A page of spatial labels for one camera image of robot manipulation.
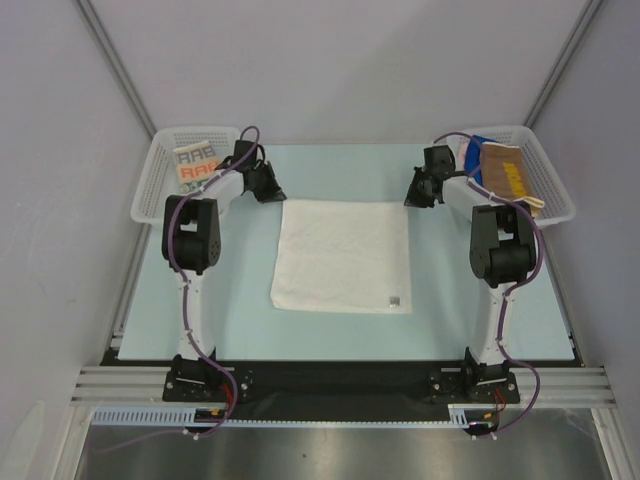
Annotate rabbit print towel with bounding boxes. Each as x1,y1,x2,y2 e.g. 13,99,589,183
173,141,220,194

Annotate white towel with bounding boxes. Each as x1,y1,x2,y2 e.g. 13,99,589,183
270,200,412,314

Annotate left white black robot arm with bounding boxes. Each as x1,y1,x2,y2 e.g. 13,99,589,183
161,138,286,363

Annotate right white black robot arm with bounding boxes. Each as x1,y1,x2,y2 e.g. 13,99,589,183
405,145,542,404

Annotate pink towel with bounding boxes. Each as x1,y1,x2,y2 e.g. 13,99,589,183
458,142,469,164

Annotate blue towel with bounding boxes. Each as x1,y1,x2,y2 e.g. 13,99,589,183
464,135,492,185

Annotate brown towel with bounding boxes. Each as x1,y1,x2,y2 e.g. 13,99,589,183
481,142,545,217

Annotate left white plastic basket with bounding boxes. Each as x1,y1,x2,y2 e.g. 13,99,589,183
130,125,240,225

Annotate white plastic basket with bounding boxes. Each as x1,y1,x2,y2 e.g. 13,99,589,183
130,125,240,225
464,125,576,229

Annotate right white plastic basket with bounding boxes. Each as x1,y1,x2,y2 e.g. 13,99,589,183
464,125,576,229

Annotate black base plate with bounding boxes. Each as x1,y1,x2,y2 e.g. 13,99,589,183
162,357,520,423

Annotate white slotted cable duct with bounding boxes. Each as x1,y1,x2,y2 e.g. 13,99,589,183
92,403,501,429

